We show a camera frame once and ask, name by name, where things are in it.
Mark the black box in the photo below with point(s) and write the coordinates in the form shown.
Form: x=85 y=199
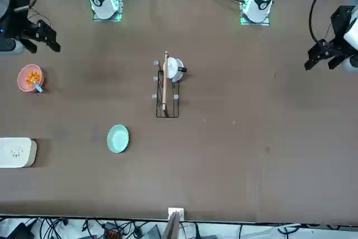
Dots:
x=21 y=232

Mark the green bowl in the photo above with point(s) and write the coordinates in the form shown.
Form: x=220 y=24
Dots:
x=118 y=138

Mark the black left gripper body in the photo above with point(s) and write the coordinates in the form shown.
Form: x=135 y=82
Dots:
x=341 y=23

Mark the white smiley mug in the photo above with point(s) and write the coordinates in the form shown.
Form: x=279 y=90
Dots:
x=173 y=68

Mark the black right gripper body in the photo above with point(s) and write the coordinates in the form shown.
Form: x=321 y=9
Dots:
x=19 y=4

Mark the aluminium camera post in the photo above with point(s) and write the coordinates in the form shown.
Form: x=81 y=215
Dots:
x=174 y=227

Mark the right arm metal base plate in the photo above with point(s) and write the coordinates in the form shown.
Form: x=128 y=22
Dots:
x=96 y=19

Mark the white box with beige base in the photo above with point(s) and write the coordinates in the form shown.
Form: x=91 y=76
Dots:
x=14 y=152

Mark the blue spoon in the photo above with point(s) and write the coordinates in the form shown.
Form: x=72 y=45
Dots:
x=38 y=88

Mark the pink bowl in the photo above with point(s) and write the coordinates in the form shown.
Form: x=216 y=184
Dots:
x=23 y=82

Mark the orange popcorn pile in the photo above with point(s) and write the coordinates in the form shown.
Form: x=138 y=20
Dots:
x=33 y=76

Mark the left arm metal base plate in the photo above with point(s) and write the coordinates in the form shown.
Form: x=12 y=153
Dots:
x=243 y=22

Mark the black red electronic device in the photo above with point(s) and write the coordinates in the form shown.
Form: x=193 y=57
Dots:
x=113 y=232

